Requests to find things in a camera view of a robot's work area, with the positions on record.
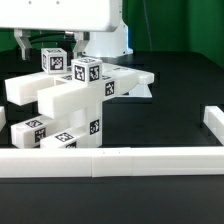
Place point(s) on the white marker base plate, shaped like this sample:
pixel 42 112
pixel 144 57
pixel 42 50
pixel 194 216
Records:
pixel 141 91

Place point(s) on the white chair seat part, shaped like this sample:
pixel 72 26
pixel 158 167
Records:
pixel 88 122

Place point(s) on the white chair back frame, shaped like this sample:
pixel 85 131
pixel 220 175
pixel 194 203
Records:
pixel 58 97

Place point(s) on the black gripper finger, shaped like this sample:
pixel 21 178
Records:
pixel 22 37
pixel 82 39

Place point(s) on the white fence wall right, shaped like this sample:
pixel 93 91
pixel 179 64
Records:
pixel 214 120

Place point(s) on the white fence wall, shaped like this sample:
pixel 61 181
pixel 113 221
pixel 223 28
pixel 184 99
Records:
pixel 214 120
pixel 111 162
pixel 2 117

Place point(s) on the white fence wall left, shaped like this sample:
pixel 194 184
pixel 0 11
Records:
pixel 2 117

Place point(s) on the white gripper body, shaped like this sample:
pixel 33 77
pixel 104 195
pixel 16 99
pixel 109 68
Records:
pixel 65 15

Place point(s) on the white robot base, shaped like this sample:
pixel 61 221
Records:
pixel 108 44

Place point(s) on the white fence wall front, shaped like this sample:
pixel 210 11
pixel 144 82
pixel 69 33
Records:
pixel 111 162

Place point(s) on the small white part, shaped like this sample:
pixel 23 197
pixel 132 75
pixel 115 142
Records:
pixel 27 134

